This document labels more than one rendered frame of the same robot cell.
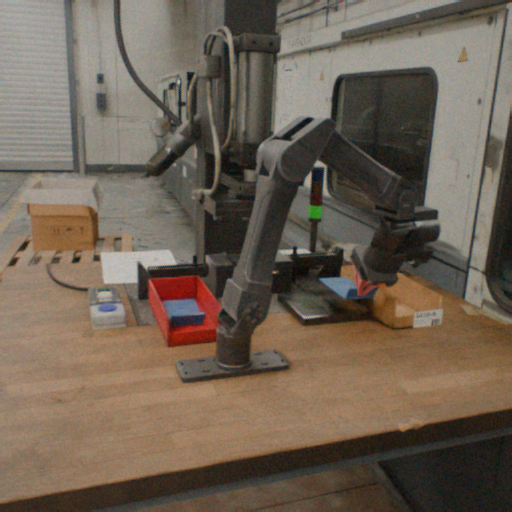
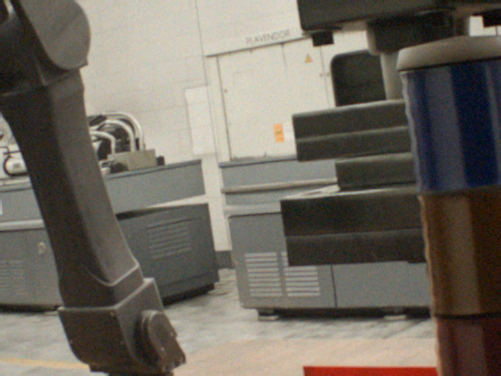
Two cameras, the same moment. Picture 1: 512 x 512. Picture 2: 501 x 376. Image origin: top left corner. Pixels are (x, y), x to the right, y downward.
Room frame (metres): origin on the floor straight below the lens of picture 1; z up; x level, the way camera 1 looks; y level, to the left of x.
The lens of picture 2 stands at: (1.78, -0.39, 1.18)
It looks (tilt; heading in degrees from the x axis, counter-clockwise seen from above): 3 degrees down; 147
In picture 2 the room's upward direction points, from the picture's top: 8 degrees counter-clockwise
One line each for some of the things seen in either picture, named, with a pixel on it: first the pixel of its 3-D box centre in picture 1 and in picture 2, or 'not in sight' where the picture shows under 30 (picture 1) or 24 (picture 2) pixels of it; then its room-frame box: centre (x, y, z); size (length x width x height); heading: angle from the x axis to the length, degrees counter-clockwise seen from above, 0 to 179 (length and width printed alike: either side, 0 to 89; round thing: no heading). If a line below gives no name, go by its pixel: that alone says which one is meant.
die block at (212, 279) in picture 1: (248, 275); not in sight; (1.33, 0.02, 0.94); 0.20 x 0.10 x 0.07; 110
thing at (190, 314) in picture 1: (183, 307); not in sight; (1.13, 0.16, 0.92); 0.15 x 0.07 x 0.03; 16
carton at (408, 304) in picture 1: (387, 295); not in sight; (1.23, -0.32, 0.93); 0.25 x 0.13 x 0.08; 20
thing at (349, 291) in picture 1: (347, 283); not in sight; (1.18, -0.21, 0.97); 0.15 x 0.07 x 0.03; 18
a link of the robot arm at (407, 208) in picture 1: (407, 215); not in sight; (1.06, -0.30, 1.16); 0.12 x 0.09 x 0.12; 115
